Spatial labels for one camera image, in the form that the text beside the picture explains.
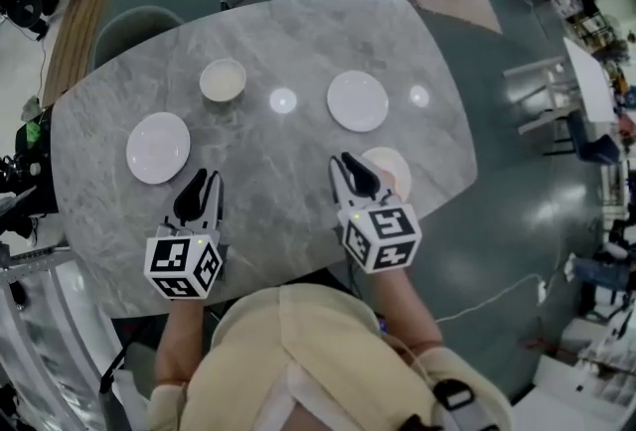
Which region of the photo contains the white plate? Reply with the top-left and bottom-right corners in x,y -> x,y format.
326,70 -> 391,134
361,146 -> 413,201
125,111 -> 192,186

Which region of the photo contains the white floor cable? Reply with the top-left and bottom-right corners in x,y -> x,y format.
435,272 -> 546,324

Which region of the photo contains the person's cream shirt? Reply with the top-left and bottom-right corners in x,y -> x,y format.
147,283 -> 513,431

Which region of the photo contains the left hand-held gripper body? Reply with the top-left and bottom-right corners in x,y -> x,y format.
143,218 -> 231,301

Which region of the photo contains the cream bowl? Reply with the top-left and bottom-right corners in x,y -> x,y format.
199,58 -> 248,103

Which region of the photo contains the person's left forearm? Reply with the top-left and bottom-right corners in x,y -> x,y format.
154,297 -> 210,390

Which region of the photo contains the white table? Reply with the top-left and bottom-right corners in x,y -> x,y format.
502,36 -> 618,137

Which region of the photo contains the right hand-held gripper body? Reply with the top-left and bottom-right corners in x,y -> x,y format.
337,190 -> 422,275

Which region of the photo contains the black office chair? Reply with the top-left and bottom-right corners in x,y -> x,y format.
0,118 -> 60,246

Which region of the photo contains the dark blue chair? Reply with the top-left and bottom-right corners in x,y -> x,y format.
544,109 -> 623,168

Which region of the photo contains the person's right forearm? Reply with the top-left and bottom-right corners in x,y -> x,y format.
370,267 -> 444,351

